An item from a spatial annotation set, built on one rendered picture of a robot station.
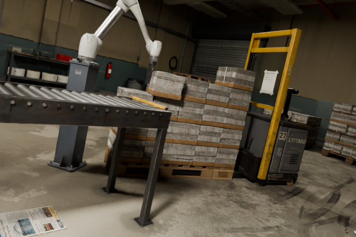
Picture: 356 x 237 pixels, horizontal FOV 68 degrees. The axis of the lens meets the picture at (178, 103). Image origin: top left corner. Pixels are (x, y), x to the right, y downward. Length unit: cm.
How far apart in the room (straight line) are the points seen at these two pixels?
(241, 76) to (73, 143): 188
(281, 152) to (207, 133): 100
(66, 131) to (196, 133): 128
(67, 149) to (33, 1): 672
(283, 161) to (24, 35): 752
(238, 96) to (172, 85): 86
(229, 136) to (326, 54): 640
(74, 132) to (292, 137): 248
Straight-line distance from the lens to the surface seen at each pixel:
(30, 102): 138
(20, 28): 884
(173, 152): 280
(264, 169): 332
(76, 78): 259
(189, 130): 280
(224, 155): 315
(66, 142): 269
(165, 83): 254
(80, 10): 936
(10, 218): 200
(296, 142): 361
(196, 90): 277
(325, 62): 904
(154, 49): 270
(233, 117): 307
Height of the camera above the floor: 102
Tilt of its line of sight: 5 degrees down
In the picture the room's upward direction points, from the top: 12 degrees clockwise
